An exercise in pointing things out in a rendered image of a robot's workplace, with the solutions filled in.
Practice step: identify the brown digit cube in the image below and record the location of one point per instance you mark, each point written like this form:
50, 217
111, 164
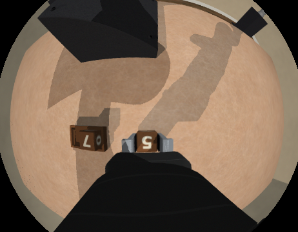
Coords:
90, 140
146, 141

